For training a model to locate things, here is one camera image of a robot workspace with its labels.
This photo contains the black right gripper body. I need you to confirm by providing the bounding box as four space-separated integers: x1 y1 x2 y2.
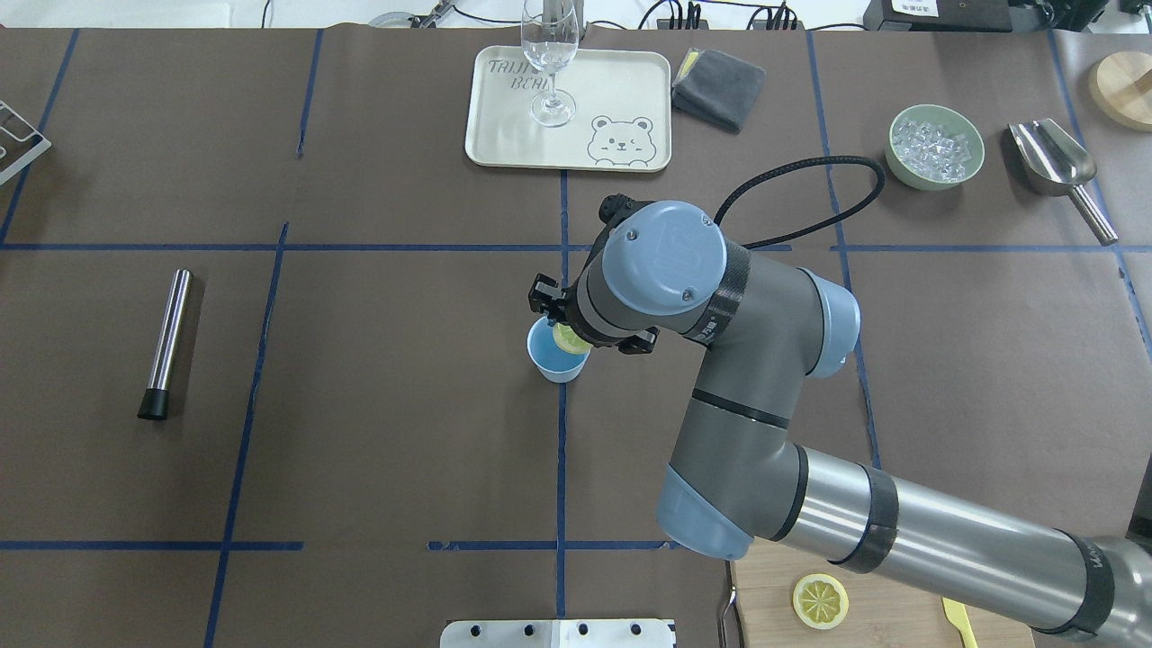
526 274 659 356

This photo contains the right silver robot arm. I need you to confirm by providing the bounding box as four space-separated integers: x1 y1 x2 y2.
529 196 1149 647

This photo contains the light blue plastic cup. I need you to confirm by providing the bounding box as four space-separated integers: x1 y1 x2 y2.
526 317 591 384

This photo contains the wooden cup tree stand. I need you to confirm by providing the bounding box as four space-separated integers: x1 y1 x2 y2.
1089 50 1151 131

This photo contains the cream bear tray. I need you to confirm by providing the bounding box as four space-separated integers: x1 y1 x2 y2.
464 46 673 173

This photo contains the grey folded cloth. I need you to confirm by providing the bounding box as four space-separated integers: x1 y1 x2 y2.
670 48 767 134

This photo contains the clear wine glass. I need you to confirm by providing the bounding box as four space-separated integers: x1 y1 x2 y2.
521 1 581 128

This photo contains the bamboo cutting board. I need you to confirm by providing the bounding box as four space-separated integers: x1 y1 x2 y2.
717 540 1034 647

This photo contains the green bowl of ice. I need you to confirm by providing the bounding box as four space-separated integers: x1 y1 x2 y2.
885 103 985 193

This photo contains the black box with label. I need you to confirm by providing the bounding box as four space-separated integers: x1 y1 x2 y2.
861 1 1013 33

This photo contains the steel muddler black tip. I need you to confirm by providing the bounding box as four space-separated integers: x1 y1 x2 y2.
137 269 194 421

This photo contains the yellow plastic knife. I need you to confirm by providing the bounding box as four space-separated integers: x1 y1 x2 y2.
941 598 978 648

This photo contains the steel ice scoop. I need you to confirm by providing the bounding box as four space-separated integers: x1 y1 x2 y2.
1007 118 1119 247

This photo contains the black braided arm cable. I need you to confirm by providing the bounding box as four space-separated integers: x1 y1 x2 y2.
715 156 887 249

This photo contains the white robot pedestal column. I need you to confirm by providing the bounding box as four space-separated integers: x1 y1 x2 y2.
439 618 679 647

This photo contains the white wire cup rack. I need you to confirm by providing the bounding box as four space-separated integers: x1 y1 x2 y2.
0 101 52 184

